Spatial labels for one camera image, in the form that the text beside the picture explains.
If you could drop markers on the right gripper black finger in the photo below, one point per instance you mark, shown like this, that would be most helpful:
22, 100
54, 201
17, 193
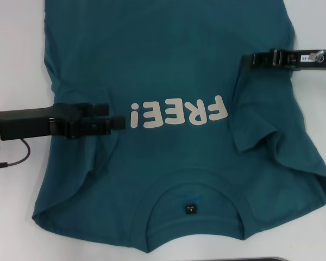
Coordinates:
263, 61

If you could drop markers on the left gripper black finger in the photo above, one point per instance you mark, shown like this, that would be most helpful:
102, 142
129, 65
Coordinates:
95, 126
100, 110

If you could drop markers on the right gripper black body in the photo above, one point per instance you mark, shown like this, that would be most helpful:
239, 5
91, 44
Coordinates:
296, 60

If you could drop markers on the teal T-shirt with FREE print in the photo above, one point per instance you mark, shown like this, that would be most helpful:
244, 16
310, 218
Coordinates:
165, 54

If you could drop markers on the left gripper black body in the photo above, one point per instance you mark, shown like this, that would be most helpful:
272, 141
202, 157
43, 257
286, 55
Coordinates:
24, 123

